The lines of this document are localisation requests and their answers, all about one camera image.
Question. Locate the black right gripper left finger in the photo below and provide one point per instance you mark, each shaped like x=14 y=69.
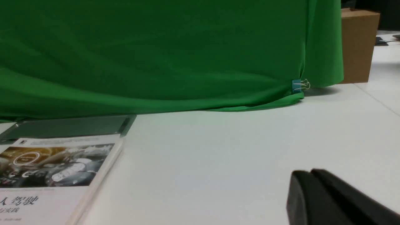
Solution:
x=308 y=202

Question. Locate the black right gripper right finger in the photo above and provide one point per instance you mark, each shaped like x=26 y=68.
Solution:
x=357 y=206

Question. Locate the blue binder clip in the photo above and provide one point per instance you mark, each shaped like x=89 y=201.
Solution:
x=298 y=86

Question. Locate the brown cardboard box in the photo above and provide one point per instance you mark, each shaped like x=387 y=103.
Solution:
x=359 y=28

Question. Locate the white self-driving textbook top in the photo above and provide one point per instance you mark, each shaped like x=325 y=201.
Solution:
x=53 y=181

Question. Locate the green backdrop cloth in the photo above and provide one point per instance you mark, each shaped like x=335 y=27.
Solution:
x=77 y=58

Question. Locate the metal desk cable hatch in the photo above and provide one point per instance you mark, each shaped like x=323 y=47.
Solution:
x=68 y=127

